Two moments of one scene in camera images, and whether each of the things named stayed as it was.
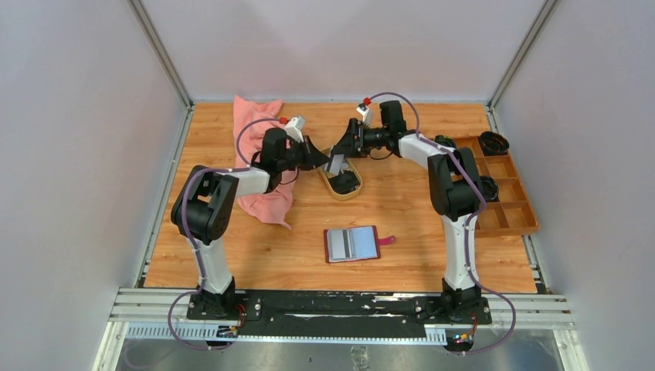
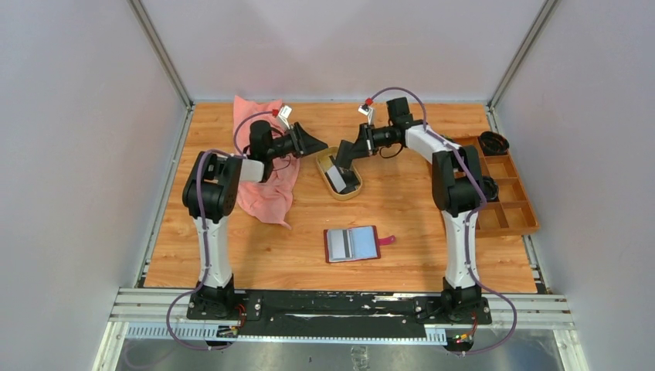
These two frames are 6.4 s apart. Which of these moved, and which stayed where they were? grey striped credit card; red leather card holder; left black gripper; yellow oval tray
Moved: left black gripper
Stayed: red leather card holder; yellow oval tray; grey striped credit card
